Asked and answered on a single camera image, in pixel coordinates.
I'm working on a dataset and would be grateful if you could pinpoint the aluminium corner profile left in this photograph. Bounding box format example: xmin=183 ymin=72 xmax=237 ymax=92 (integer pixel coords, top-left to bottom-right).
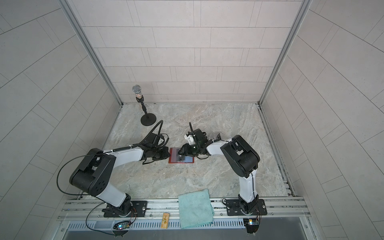
xmin=58 ymin=0 xmax=123 ymax=107

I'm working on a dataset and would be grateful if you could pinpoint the left green circuit board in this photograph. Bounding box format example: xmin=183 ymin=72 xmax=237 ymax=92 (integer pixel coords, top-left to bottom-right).
xmin=113 ymin=221 xmax=131 ymax=231

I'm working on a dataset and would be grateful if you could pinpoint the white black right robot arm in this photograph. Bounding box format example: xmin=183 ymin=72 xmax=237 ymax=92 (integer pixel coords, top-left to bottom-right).
xmin=178 ymin=129 xmax=261 ymax=215

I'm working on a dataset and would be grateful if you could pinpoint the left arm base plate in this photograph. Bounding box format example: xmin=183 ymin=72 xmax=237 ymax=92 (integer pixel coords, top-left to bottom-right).
xmin=102 ymin=200 xmax=148 ymax=218

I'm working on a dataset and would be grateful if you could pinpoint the aluminium corner profile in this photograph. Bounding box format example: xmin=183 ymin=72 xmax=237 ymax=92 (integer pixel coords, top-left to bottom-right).
xmin=58 ymin=0 xmax=123 ymax=107
xmin=259 ymin=0 xmax=312 ymax=106

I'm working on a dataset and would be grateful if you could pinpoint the green circuit board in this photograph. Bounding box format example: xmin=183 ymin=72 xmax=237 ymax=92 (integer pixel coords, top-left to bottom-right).
xmin=113 ymin=221 xmax=131 ymax=231
xmin=243 ymin=218 xmax=260 ymax=234

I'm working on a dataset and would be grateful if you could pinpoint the small wooden block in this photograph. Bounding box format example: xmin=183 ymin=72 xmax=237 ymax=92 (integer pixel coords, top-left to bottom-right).
xmin=161 ymin=213 xmax=170 ymax=229

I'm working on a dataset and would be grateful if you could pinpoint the red card holder wallet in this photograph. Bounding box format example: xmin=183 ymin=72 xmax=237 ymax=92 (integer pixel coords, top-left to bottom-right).
xmin=169 ymin=148 xmax=195 ymax=164

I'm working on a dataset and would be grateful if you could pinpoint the microphone on black stand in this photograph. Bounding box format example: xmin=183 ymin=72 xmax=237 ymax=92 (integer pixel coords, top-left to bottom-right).
xmin=132 ymin=85 xmax=157 ymax=126

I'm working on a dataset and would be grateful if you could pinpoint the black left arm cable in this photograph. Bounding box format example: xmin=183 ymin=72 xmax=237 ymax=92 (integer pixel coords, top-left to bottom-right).
xmin=56 ymin=153 xmax=97 ymax=196

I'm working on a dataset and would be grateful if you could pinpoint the teal folded cloth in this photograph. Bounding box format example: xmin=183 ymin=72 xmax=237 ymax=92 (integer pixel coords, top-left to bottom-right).
xmin=178 ymin=189 xmax=214 ymax=229

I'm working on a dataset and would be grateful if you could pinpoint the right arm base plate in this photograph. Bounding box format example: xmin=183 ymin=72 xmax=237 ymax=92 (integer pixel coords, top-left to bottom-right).
xmin=222 ymin=199 xmax=268 ymax=216

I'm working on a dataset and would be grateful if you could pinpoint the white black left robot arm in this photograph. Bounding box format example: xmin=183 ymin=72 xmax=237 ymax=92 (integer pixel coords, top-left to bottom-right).
xmin=69 ymin=133 xmax=170 ymax=217

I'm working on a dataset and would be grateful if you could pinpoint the aluminium corner profile right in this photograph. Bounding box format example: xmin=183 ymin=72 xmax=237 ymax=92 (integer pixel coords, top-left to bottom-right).
xmin=259 ymin=0 xmax=312 ymax=106

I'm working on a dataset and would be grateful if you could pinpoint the right green circuit board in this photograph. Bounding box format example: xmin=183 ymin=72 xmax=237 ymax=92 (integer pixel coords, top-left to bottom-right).
xmin=243 ymin=218 xmax=260 ymax=234

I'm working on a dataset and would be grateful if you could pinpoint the aluminium rail frame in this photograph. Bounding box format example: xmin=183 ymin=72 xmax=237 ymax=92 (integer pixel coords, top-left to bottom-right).
xmin=57 ymin=197 xmax=310 ymax=221

